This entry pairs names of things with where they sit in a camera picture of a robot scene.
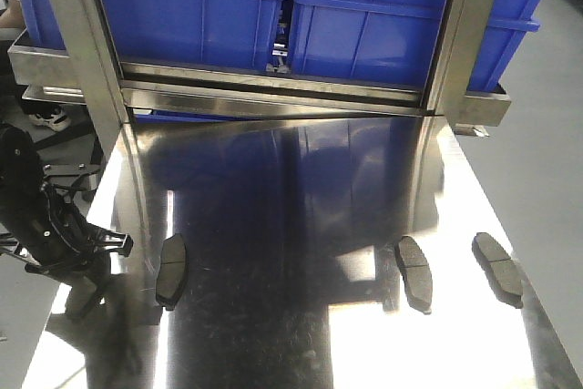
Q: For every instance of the stainless steel upright post right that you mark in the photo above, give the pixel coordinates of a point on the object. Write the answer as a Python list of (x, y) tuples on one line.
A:
[(460, 37)]

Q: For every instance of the stainless steel upright post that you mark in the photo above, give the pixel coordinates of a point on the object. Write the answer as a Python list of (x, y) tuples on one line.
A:
[(460, 37), (85, 31)]

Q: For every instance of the dark brake pad edge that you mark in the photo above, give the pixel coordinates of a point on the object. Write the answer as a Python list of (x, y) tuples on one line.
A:
[(499, 268)]

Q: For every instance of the white black sneaker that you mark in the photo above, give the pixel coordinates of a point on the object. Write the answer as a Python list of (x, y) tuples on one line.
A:
[(56, 120)]

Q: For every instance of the large blue crate right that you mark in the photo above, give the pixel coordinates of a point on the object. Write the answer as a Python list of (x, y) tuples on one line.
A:
[(393, 41)]

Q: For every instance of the stainless steel upright post left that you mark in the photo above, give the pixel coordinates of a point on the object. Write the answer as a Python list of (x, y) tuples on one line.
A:
[(85, 31)]

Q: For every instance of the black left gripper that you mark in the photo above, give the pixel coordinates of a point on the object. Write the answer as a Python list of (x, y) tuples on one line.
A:
[(25, 214)]

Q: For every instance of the dark brake pad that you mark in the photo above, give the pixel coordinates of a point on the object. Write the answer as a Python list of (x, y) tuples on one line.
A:
[(173, 272), (416, 273)]

